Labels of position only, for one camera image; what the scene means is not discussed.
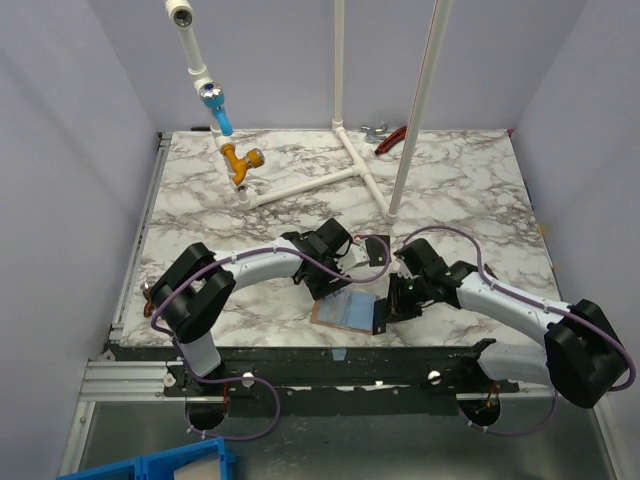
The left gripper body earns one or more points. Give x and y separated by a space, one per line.
324 281

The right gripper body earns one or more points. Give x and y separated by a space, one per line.
396 297

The black VIP card stack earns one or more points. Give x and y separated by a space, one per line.
377 246

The single black VIP card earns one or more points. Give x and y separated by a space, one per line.
380 316

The pink leather card holder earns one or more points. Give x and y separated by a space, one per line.
346 310

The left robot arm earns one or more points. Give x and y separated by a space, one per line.
194 290

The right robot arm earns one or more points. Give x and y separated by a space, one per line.
574 347

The orange valve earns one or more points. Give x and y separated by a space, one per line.
253 159

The metal clamp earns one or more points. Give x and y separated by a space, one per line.
375 131

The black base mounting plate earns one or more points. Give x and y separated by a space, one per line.
315 381

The blue valve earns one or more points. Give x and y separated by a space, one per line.
212 96

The brown brass valve fitting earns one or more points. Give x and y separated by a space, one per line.
148 307

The blue plastic bin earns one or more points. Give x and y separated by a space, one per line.
209 459

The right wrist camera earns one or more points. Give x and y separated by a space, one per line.
401 269

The white PVC pipe frame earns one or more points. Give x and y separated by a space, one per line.
181 15

